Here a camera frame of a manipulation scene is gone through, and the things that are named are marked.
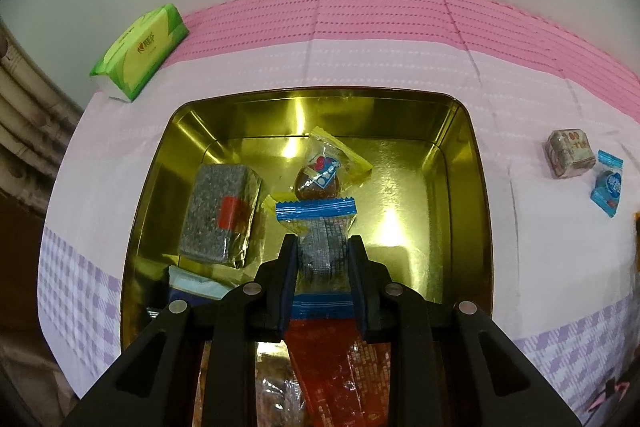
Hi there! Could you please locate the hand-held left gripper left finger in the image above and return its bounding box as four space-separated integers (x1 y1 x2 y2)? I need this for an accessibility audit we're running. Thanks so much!
62 234 298 427

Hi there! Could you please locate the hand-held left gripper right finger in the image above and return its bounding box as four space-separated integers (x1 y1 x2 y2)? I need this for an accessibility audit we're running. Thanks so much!
348 234 583 427

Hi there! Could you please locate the blue silver snack packet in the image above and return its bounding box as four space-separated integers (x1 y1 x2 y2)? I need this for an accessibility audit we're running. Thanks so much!
275 197 358 320

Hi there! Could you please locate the red snack packet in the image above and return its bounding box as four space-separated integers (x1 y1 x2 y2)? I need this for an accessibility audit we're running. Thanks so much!
282 317 396 427

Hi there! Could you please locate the clear brown cookie packet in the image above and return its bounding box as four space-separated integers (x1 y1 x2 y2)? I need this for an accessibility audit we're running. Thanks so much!
255 352 311 427

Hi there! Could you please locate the sesame snack bar packet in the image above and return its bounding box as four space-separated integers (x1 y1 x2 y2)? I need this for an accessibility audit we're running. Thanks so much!
177 163 266 268

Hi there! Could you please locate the gold metal tin box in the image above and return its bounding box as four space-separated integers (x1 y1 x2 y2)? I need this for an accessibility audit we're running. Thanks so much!
120 88 496 427

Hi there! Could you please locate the light blue snack packet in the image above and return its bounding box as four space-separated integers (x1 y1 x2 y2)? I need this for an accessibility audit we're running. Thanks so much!
167 264 241 308

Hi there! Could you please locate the yellow wrapped round cookie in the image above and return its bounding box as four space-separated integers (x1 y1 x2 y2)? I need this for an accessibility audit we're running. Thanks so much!
270 127 373 202

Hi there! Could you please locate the small square wrapped snack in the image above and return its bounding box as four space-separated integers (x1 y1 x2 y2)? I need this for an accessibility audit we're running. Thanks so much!
545 126 597 180

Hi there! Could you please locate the small blue candy packet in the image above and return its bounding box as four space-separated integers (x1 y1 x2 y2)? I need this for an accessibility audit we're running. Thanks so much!
590 150 625 219

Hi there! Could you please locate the pink purple checked bedsheet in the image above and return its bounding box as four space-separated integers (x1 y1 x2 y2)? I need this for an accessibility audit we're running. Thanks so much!
37 0 640 413

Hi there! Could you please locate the green tissue pack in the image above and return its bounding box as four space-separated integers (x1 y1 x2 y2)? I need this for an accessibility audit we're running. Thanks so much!
89 3 190 104

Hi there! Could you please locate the beige carved wooden frame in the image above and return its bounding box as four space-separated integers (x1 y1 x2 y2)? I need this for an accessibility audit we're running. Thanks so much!
0 19 86 208

